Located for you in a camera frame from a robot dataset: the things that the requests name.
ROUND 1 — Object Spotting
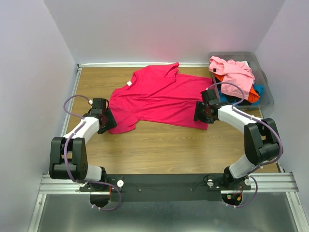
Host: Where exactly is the magenta t-shirt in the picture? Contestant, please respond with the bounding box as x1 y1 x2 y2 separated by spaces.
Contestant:
109 62 213 134

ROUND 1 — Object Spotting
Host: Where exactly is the clear plastic bin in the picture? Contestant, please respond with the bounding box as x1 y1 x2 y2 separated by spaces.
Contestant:
208 52 274 110

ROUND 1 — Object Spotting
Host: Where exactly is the orange t-shirt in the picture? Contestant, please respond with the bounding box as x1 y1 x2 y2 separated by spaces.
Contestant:
218 84 264 105

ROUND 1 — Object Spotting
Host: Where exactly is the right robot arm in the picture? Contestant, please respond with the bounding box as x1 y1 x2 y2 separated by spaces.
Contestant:
194 89 283 187

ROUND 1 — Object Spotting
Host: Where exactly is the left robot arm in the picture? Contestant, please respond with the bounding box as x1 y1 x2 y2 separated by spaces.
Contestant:
49 95 117 190

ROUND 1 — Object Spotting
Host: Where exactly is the black t-shirt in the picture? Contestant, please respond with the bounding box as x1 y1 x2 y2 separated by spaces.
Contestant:
213 77 252 107

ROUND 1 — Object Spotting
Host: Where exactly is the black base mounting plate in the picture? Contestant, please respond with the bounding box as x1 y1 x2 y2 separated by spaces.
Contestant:
79 174 251 205

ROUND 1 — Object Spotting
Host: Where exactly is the light pink t-shirt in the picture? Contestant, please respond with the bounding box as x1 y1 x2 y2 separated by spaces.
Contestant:
209 56 255 100

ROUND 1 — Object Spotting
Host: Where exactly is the teal t-shirt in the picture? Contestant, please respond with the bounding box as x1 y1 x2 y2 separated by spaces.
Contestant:
218 85 264 106

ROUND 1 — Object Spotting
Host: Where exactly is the aluminium front rail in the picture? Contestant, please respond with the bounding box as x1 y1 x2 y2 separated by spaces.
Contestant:
39 173 299 194

